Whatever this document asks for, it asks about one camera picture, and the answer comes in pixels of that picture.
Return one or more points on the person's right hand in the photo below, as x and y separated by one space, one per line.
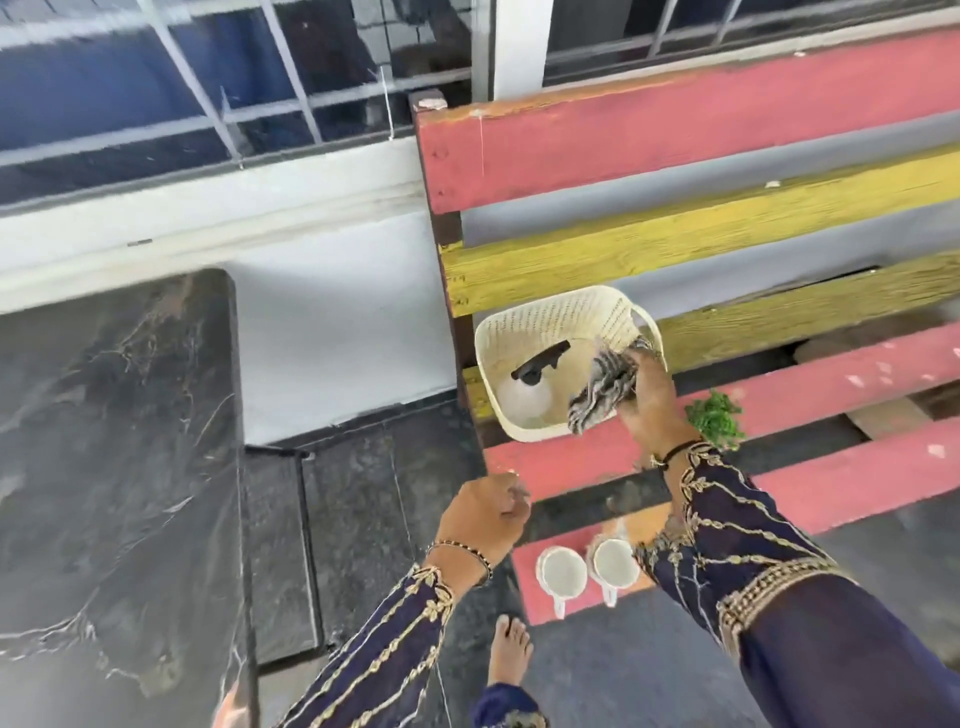
656 409

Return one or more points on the person's left hand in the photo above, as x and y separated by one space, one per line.
480 517

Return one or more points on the grey checkered cleaning cloth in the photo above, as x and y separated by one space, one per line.
600 390

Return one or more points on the small green potted plant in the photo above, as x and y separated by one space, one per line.
716 420

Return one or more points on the white gold-patterned cup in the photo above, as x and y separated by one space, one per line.
561 576
615 564

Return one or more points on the white spray bottle black trigger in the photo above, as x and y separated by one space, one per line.
525 397

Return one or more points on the person's right forearm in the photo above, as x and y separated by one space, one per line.
735 540

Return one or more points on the person's left forearm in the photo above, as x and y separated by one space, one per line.
390 652

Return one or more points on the person's bare foot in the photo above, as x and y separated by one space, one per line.
510 649

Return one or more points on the dark marble table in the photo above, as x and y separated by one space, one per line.
112 487

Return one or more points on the black wrist thread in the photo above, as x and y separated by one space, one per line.
671 454

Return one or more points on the cream perforated plastic basket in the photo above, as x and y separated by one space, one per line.
525 315

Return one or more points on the brown cardboard piece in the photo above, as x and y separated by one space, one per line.
889 416

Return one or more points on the pink and yellow wooden bench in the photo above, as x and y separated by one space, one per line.
675 127

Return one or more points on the navy gold embroidered dress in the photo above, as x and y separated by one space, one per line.
847 660

